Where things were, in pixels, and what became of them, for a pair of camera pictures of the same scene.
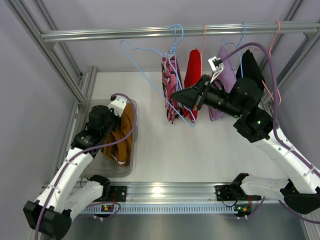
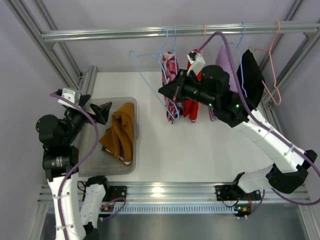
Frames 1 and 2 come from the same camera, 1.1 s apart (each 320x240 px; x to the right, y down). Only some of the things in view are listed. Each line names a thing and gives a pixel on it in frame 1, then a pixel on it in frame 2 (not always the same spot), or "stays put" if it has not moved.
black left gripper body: (109, 121) → (88, 110)
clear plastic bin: (102, 166) stays put
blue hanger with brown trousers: (138, 50) → (145, 75)
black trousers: (249, 68) stays put
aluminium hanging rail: (183, 32) stays put
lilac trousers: (227, 77) stays put
